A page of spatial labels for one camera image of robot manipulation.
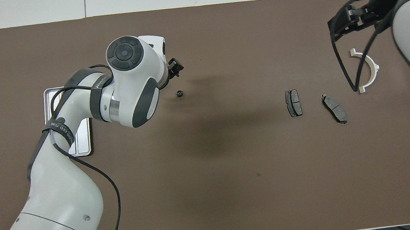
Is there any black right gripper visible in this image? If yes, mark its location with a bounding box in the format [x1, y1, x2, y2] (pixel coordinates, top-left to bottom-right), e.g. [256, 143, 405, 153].
[325, 0, 402, 43]

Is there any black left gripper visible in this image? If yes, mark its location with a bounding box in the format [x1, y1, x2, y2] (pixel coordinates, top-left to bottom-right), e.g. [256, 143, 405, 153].
[161, 56, 187, 89]

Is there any silver metal tray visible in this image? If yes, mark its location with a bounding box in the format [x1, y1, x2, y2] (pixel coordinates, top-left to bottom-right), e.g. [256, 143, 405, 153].
[42, 84, 95, 161]

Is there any dark curved brake pad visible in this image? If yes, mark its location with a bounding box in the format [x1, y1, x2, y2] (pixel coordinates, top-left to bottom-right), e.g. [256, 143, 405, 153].
[321, 92, 348, 126]

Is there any dark rectangular brake pad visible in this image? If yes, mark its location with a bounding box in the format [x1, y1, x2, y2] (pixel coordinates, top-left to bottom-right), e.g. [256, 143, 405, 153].
[285, 89, 303, 118]

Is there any brown table mat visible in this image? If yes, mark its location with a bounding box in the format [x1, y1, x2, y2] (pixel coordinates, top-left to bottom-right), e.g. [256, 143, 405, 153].
[0, 0, 410, 230]

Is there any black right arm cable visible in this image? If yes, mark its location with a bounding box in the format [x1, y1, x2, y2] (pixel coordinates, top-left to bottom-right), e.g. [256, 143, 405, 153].
[325, 0, 405, 95]

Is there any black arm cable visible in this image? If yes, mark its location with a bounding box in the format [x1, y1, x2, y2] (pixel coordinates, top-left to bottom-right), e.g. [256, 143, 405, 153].
[325, 0, 405, 95]
[35, 63, 130, 230]

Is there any white curved plastic bracket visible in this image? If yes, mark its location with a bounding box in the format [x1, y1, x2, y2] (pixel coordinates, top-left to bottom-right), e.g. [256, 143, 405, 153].
[349, 46, 382, 94]

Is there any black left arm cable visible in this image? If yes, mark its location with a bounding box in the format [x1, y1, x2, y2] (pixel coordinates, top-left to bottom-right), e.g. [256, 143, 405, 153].
[35, 63, 130, 230]

